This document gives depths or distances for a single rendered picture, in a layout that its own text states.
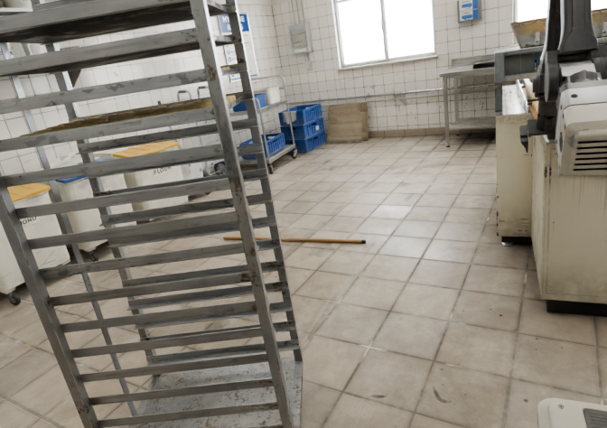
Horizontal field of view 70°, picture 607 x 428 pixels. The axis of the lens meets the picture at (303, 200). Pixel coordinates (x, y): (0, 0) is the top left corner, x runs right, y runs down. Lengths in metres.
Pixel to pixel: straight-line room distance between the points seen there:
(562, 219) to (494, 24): 4.17
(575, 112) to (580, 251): 1.48
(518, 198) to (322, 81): 4.50
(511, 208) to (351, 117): 3.98
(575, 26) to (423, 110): 5.36
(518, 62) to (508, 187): 0.71
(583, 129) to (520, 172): 2.02
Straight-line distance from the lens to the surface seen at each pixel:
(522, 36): 2.74
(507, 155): 2.78
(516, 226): 2.93
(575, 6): 1.04
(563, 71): 0.97
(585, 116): 0.81
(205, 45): 1.05
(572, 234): 2.21
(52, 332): 1.46
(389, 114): 6.48
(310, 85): 6.93
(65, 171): 1.26
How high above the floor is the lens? 1.33
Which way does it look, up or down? 19 degrees down
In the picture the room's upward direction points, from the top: 9 degrees counter-clockwise
